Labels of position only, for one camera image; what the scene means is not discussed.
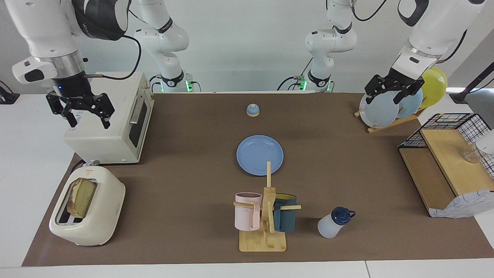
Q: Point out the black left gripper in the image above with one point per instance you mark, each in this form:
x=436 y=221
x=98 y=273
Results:
x=399 y=82

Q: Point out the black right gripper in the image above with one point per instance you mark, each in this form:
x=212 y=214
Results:
x=73 y=90

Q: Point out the toasted bread slice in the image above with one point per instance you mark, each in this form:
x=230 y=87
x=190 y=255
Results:
x=82 y=197

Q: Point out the white seasoning bottle navy cap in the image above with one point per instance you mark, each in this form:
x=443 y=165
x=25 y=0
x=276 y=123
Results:
x=330 y=227

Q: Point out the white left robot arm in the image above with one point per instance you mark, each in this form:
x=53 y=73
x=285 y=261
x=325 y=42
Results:
x=432 y=27

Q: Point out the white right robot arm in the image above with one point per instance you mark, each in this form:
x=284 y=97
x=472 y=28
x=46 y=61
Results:
x=38 y=27

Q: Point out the light blue plate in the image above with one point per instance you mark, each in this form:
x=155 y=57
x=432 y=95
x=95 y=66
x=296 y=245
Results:
x=411 y=104

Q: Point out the grey-blue plate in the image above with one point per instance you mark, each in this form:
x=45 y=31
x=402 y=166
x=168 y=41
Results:
x=380 y=112

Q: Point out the wooden plate rack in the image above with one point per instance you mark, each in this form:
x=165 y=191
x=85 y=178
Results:
x=389 y=125

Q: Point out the yellow plate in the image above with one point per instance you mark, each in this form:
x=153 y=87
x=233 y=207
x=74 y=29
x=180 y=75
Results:
x=434 y=87

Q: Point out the blue round plate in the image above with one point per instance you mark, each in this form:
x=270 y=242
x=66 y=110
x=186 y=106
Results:
x=259 y=154

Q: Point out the white toaster oven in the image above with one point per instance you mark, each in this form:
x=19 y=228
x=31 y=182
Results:
x=104 y=131

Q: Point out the black clamp base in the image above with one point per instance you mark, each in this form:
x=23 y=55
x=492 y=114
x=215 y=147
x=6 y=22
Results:
x=7 y=96

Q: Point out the cream two-slot toaster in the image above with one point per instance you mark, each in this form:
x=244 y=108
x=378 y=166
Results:
x=100 y=208

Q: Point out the clear glass cup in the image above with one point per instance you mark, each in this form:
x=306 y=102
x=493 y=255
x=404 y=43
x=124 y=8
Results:
x=471 y=156

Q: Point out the white rounded object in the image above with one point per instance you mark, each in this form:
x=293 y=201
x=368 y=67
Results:
x=486 y=143

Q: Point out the brown table mat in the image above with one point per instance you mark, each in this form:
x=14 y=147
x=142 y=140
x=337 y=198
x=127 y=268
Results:
x=185 y=193

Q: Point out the small blue service bell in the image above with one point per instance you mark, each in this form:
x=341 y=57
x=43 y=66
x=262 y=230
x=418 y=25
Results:
x=252 y=111

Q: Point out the teal mug yellow inside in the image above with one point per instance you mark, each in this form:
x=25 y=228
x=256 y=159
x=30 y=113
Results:
x=287 y=218

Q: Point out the pink mug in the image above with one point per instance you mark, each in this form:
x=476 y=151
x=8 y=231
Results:
x=247 y=216

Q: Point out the wooden mug rack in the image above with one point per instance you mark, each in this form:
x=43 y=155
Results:
x=266 y=241

